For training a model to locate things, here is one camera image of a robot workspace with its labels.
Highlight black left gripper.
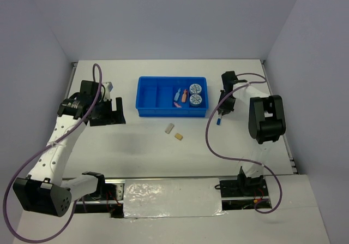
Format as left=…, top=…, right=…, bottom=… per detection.
left=89, top=97, right=125, bottom=127

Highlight white blue pen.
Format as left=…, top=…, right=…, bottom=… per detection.
left=216, top=114, right=222, bottom=126

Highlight blue jar sideways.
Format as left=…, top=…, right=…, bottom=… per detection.
left=189, top=94, right=203, bottom=108

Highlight blue jar patterned lid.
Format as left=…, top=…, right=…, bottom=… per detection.
left=189, top=84, right=202, bottom=95

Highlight orange clear case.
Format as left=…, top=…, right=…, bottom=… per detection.
left=181, top=89, right=188, bottom=103

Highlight pink clear case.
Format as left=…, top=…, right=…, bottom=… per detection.
left=174, top=102, right=182, bottom=108

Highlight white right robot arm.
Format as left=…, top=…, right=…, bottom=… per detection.
left=217, top=71, right=286, bottom=164

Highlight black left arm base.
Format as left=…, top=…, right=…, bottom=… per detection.
left=97, top=183, right=124, bottom=218

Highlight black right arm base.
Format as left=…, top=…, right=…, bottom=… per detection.
left=214, top=176, right=269, bottom=198

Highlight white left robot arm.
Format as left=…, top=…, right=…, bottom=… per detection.
left=13, top=80, right=125, bottom=217

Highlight blue compartment tray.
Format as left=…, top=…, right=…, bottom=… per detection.
left=135, top=76, right=209, bottom=117

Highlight yellow eraser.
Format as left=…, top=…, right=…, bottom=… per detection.
left=174, top=133, right=183, bottom=140

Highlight grey eraser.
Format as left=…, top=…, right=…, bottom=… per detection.
left=165, top=123, right=174, bottom=134

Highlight silver foil sheet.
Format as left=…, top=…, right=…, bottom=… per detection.
left=123, top=178, right=225, bottom=218

